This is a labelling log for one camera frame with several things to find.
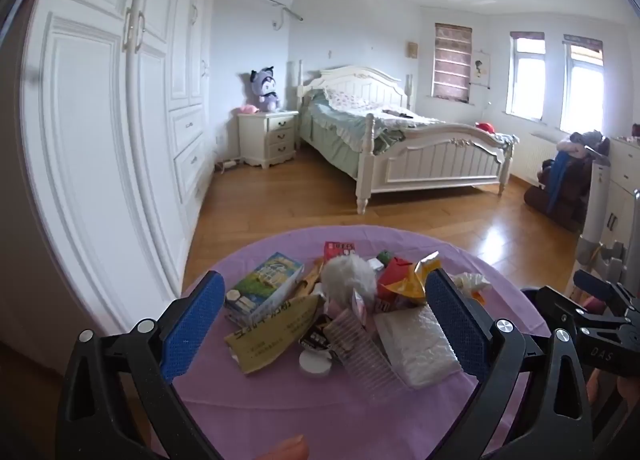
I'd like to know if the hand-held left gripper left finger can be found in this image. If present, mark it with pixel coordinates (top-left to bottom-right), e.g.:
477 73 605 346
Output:
55 270 226 460

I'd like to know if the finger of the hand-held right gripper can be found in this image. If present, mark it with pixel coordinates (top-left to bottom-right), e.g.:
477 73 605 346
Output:
520 285 635 337
572 269 640 313

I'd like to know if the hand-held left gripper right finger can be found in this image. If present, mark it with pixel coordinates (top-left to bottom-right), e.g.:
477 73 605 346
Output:
425 267 621 460

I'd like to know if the black snack wrapper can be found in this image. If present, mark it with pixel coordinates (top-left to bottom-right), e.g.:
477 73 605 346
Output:
298 315 333 356

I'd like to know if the small red drink carton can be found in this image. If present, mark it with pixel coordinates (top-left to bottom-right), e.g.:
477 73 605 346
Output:
324 241 357 263

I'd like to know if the person's right hand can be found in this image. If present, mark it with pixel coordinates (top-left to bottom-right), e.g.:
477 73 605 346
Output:
586 369 640 408

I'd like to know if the person's left hand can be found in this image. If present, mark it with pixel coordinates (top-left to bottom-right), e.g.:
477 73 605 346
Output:
260 434 309 460

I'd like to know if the white tissue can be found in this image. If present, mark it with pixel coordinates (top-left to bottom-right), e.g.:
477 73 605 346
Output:
452 272 493 303

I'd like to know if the white tissue packet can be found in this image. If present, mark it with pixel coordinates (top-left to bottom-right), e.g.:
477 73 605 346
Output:
374 302 463 388

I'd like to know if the yellow snack bag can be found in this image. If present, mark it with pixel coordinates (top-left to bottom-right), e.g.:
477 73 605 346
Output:
395 251 443 302

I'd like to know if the white tower air purifier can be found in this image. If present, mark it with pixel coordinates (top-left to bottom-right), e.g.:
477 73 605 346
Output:
575 160 612 266

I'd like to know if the red cardboard box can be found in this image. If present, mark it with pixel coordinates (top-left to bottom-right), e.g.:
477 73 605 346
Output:
376 257 416 313

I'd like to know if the green milk carton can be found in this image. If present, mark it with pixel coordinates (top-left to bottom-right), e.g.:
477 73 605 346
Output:
223 252 305 328

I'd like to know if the pink small packet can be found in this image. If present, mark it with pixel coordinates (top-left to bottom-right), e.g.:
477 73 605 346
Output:
350 290 376 331

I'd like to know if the brown massage chair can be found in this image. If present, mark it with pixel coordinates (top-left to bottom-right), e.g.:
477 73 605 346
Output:
524 150 593 233

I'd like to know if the clear plastic tray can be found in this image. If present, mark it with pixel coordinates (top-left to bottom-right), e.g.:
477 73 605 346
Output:
327 312 408 401

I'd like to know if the white cabinet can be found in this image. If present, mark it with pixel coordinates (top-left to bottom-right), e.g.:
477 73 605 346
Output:
597 137 640 261

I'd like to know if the blue cloth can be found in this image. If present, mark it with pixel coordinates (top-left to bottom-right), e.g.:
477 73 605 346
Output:
545 150 573 213

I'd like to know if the white fluffy ball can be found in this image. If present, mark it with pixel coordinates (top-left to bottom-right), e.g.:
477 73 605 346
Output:
320 254 377 308

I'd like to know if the purple tablecloth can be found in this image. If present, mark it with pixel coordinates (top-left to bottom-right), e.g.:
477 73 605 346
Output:
150 225 556 460

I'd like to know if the white round lid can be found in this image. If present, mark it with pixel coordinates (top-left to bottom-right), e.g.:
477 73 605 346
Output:
299 347 335 378

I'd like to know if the pile of clothes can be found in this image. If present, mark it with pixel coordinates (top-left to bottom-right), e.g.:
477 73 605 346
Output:
557 129 611 161

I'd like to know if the white radiator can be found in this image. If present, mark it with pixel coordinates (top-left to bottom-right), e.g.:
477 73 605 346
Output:
510 132 561 186

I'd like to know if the white wooden bed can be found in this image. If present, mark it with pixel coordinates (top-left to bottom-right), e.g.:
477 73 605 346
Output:
296 60 520 215

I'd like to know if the white framed window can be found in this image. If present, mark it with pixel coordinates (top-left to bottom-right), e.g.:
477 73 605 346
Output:
506 31 546 122
559 34 606 133

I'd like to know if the white nightstand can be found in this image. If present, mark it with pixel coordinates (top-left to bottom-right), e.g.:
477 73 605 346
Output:
236 110 300 170

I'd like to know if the white wardrobe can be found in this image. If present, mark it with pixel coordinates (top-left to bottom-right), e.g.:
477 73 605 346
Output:
19 0 226 341

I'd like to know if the purple plush toy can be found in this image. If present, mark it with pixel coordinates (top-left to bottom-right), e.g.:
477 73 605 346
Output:
249 65 282 113

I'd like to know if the striped window blind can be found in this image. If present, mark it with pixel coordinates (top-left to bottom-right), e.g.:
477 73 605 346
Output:
431 22 473 102

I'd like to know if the wall scroll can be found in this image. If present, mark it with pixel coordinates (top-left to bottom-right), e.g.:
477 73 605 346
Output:
470 50 492 88

